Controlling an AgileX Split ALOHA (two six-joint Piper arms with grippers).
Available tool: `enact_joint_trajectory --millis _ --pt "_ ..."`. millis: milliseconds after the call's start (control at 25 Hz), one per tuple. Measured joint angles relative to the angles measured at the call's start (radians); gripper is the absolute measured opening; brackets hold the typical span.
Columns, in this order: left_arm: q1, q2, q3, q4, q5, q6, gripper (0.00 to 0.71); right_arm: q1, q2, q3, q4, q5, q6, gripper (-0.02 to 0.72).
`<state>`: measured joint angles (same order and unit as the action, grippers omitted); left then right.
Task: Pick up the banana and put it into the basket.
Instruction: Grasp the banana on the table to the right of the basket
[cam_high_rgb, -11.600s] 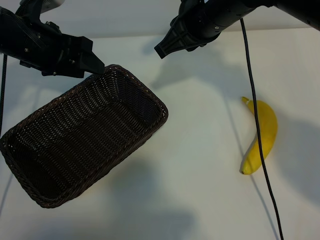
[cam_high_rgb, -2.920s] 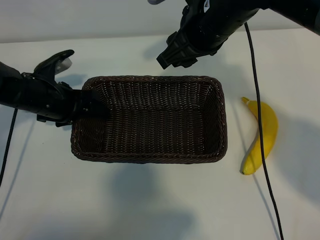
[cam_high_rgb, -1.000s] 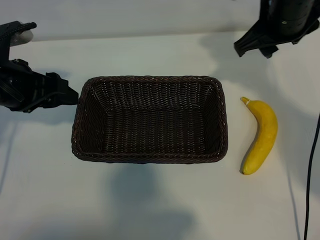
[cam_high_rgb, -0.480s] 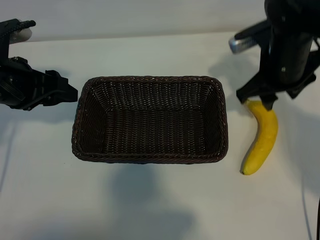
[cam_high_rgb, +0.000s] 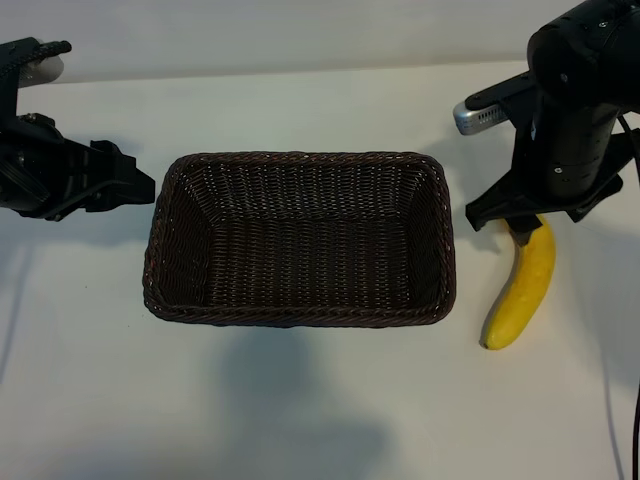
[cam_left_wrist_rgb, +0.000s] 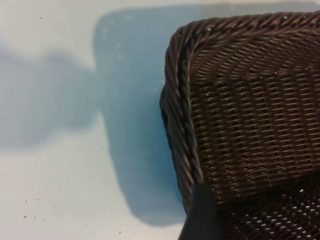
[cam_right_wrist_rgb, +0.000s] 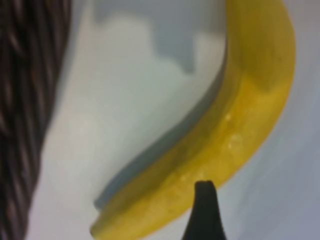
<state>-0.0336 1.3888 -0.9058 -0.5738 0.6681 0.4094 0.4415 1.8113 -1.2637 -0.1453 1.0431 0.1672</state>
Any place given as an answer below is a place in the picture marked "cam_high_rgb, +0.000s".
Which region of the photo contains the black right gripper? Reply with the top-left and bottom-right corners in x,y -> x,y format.
464,164 -> 625,247

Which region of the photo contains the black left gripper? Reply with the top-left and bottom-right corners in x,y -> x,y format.
0,113 -> 156,221

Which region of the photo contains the yellow banana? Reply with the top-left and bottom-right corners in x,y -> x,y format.
479,215 -> 558,351

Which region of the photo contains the dark brown wicker basket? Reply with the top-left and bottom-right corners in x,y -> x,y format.
141,150 -> 458,330

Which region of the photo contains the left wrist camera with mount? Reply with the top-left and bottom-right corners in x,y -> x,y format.
0,37 -> 73,119

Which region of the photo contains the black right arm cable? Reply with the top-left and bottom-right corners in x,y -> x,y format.
618,114 -> 640,480

